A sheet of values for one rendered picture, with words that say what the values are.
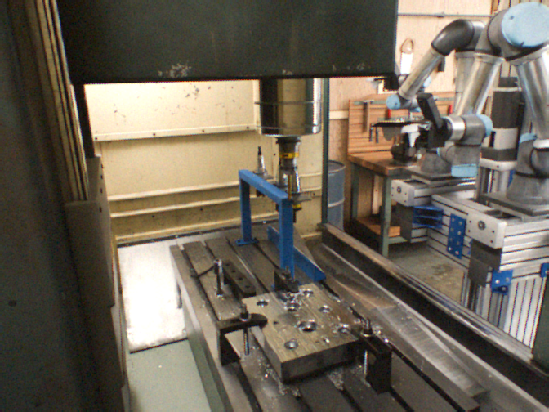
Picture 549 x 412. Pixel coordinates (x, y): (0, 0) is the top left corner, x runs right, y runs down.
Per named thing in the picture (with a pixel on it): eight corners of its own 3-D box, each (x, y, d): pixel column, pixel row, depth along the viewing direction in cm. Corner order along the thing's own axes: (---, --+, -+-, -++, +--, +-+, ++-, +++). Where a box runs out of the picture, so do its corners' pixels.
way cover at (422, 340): (339, 282, 197) (340, 253, 192) (498, 417, 117) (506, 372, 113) (283, 295, 187) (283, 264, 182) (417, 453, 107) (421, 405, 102)
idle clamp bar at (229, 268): (231, 275, 147) (230, 258, 145) (260, 308, 125) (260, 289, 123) (218, 278, 146) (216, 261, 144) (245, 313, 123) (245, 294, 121)
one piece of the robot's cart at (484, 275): (541, 263, 161) (544, 243, 159) (564, 274, 152) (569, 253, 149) (466, 277, 152) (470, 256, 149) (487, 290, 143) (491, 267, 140)
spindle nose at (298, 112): (244, 131, 98) (242, 80, 95) (301, 127, 105) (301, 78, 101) (272, 139, 85) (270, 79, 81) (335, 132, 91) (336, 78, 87)
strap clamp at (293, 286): (283, 297, 131) (283, 256, 127) (301, 318, 119) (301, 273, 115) (274, 300, 130) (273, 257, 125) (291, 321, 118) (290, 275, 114)
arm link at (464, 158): (467, 172, 134) (471, 138, 130) (481, 180, 123) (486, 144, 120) (444, 172, 134) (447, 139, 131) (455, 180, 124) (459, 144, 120)
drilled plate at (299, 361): (313, 297, 123) (313, 282, 122) (368, 353, 98) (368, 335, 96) (242, 314, 115) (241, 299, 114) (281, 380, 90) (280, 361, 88)
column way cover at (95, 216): (128, 325, 118) (101, 153, 103) (141, 460, 76) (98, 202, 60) (111, 329, 116) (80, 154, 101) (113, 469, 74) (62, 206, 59)
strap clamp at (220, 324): (265, 345, 108) (263, 296, 103) (270, 352, 105) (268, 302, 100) (218, 358, 103) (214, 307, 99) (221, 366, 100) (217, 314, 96)
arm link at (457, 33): (461, 29, 159) (392, 117, 197) (478, 30, 164) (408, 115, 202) (444, 11, 163) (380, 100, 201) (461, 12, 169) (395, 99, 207)
